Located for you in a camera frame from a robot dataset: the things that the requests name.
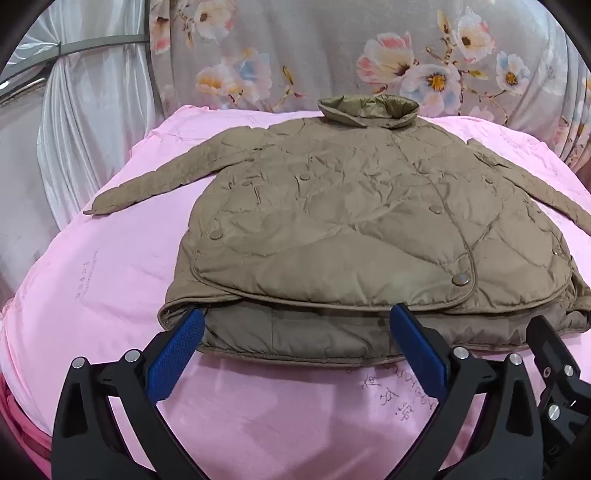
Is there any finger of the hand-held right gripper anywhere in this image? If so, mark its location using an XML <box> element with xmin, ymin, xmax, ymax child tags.
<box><xmin>526</xmin><ymin>316</ymin><xmax>581</xmax><ymax>385</ymax></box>

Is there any grey floral blanket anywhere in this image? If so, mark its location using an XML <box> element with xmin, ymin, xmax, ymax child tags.
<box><xmin>150</xmin><ymin>0</ymin><xmax>591</xmax><ymax>167</ymax></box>

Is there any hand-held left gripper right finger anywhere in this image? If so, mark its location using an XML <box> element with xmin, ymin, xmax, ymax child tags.
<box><xmin>389</xmin><ymin>302</ymin><xmax>548</xmax><ymax>480</ymax></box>

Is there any dark pink cloth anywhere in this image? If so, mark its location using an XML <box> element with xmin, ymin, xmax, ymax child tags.
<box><xmin>0</xmin><ymin>369</ymin><xmax>56</xmax><ymax>467</ymax></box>

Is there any metal curtain rail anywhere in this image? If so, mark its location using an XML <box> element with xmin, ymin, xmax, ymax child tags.
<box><xmin>0</xmin><ymin>32</ymin><xmax>148</xmax><ymax>93</ymax></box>

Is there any white curtain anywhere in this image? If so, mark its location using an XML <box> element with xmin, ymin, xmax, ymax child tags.
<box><xmin>37</xmin><ymin>0</ymin><xmax>171</xmax><ymax>232</ymax></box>

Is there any pink blanket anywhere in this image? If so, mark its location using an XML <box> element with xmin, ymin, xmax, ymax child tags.
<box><xmin>0</xmin><ymin>104</ymin><xmax>591</xmax><ymax>480</ymax></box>

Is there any khaki quilted jacket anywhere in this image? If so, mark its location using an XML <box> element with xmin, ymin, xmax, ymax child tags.
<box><xmin>83</xmin><ymin>95</ymin><xmax>591</xmax><ymax>367</ymax></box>

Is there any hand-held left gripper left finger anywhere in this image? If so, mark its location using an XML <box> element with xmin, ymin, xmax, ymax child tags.
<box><xmin>52</xmin><ymin>308</ymin><xmax>206</xmax><ymax>480</ymax></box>

